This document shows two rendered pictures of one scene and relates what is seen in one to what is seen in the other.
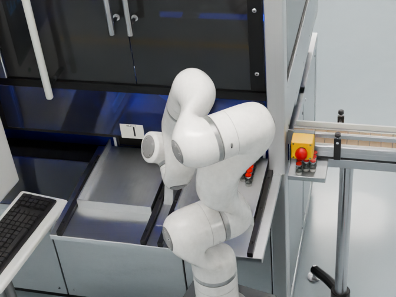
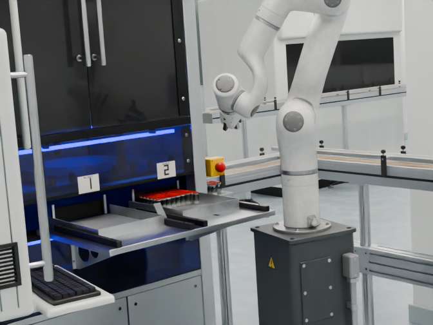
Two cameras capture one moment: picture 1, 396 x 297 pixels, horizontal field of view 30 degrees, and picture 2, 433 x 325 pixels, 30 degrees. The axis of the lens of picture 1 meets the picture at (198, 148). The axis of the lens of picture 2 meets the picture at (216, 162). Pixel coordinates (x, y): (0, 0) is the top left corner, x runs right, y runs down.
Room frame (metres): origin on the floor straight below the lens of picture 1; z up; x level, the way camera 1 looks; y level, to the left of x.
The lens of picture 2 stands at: (0.16, 2.31, 1.47)
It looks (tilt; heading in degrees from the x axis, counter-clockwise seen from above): 8 degrees down; 304
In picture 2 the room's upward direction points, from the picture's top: 4 degrees counter-clockwise
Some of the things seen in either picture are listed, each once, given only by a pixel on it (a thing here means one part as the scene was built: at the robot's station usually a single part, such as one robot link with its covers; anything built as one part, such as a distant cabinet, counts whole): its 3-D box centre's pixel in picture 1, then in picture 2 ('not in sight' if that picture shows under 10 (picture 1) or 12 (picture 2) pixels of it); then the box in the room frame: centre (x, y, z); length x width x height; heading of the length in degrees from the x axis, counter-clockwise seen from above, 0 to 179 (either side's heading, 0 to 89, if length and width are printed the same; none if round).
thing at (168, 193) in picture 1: (164, 204); (169, 213); (1.82, 0.13, 0.91); 0.14 x 0.03 x 0.06; 163
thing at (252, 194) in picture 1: (224, 183); (182, 204); (1.91, -0.08, 0.90); 0.34 x 0.26 x 0.04; 163
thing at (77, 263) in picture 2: not in sight; (100, 258); (1.96, 0.35, 0.80); 0.34 x 0.03 x 0.13; 163
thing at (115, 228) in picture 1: (171, 198); (157, 222); (1.89, 0.11, 0.87); 0.70 x 0.48 x 0.02; 73
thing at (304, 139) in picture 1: (303, 145); (212, 166); (1.95, -0.35, 1.00); 0.08 x 0.07 x 0.07; 163
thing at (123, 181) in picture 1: (129, 174); (105, 220); (2.01, 0.25, 0.90); 0.34 x 0.26 x 0.04; 163
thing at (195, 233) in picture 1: (200, 243); (296, 137); (1.37, 0.02, 1.16); 0.19 x 0.12 x 0.24; 112
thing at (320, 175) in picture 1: (309, 166); (211, 195); (1.98, -0.38, 0.87); 0.14 x 0.13 x 0.02; 163
